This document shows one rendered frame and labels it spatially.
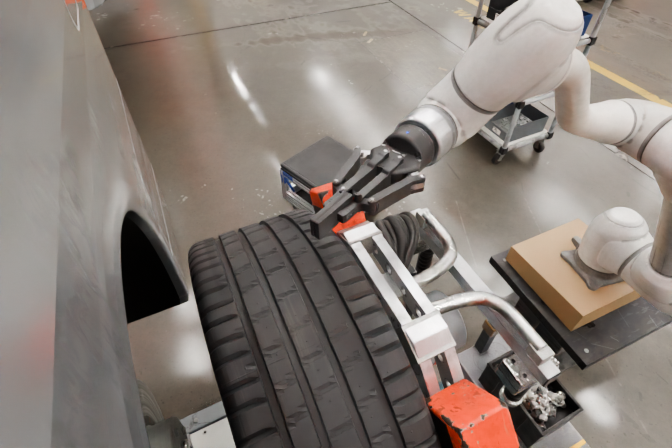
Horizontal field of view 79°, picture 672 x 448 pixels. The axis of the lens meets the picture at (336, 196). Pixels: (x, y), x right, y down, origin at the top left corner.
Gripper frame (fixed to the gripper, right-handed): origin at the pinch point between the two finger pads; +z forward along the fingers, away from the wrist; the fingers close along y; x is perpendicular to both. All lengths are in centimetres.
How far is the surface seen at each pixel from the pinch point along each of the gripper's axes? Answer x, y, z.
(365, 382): -13.0, -13.4, 10.1
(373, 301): -10.2, -8.3, 1.7
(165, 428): -35.7, 13.4, 28.9
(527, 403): -74, -34, -34
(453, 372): -20.6, -20.4, -1.8
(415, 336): -15.8, -14.3, -0.6
